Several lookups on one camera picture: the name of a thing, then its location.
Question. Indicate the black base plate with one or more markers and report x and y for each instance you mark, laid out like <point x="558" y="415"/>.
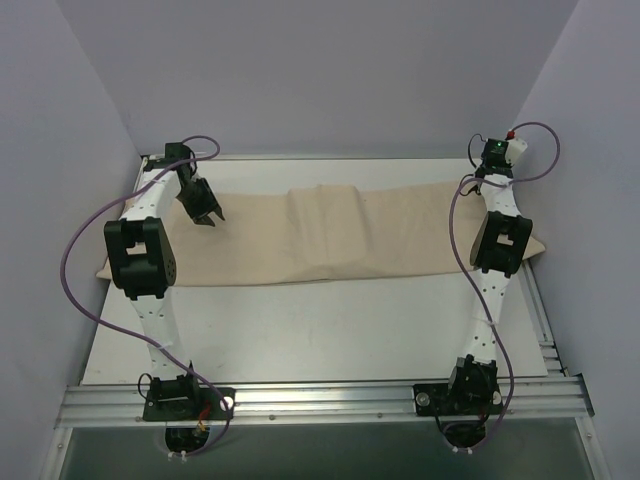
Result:
<point x="438" y="399"/>
<point x="182" y="404"/>

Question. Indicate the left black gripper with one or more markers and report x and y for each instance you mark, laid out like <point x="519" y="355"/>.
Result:
<point x="204" y="211"/>

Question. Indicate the aluminium rail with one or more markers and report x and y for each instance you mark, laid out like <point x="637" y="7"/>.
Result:
<point x="326" y="156"/>
<point x="111" y="406"/>

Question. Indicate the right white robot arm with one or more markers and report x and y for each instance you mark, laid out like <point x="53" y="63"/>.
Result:
<point x="496" y="255"/>

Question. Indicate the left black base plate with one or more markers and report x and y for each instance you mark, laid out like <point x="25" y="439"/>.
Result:
<point x="182" y="404"/>

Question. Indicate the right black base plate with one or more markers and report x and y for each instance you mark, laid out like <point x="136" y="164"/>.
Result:
<point x="438" y="399"/>

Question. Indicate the beige cloth kit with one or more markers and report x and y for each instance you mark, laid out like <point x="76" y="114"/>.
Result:
<point x="328" y="232"/>

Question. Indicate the front aluminium rail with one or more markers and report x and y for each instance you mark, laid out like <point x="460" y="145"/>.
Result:
<point x="111" y="406"/>

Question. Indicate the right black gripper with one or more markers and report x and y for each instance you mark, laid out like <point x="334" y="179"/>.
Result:
<point x="480" y="171"/>

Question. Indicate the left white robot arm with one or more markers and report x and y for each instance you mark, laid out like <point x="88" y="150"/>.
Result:
<point x="144" y="267"/>

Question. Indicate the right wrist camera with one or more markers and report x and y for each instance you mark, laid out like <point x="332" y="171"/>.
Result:
<point x="515" y="149"/>

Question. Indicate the back aluminium rail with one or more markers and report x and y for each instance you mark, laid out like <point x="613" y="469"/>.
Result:
<point x="326" y="156"/>

